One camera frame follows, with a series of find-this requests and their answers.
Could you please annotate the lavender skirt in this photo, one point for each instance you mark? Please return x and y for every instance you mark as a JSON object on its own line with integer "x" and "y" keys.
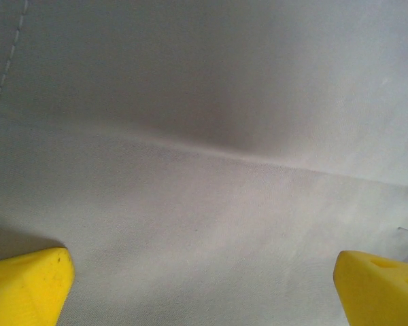
{"x": 204, "y": 136}

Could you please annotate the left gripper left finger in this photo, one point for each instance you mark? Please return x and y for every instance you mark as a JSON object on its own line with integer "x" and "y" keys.
{"x": 24, "y": 288}

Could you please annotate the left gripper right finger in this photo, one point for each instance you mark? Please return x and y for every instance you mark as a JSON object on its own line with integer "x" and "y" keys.
{"x": 381, "y": 292}

